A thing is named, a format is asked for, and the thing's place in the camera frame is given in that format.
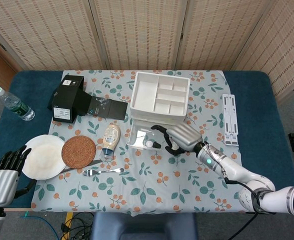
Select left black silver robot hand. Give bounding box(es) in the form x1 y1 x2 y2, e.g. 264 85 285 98
0 145 37 208

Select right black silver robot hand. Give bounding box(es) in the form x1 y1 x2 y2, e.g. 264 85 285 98
150 122 203 155

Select clear plastic drawer bin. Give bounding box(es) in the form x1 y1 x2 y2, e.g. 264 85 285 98
126 118 180 151

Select white folding laptop stand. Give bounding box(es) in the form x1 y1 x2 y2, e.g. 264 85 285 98
222 93 240 146

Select white round plate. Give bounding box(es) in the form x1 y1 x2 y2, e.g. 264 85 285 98
21 134 67 181

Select floral fruit print tablecloth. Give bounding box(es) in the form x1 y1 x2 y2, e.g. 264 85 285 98
31 69 243 216

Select mayonnaise squeeze bottle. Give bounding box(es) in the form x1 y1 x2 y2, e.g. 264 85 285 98
100 122 121 161

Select flat black cardboard sleeve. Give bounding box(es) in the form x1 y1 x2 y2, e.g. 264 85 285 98
85 96 129 121

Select clear plastic water bottle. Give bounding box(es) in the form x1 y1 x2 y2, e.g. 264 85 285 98
0 86 36 122

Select round woven rattan coaster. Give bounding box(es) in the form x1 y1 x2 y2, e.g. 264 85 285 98
61 135 97 168

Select steel fork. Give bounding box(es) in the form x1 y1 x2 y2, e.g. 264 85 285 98
82 167 125 177

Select blue chair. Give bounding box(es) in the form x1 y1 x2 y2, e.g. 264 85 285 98
90 212 198 240

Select black cardboard box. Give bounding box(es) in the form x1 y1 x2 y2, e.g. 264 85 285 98
47 74 93 124

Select woven folding screen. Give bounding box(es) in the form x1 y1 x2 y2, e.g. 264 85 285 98
0 0 294 100

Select blue floor cable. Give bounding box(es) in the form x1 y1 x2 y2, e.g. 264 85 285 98
21 212 63 236

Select white drawer organizer box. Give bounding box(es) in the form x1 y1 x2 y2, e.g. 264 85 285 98
129 71 191 126

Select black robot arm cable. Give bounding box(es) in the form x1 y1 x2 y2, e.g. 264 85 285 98
223 176 278 240

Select black floor cables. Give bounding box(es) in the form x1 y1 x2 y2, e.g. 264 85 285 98
60 212 95 240

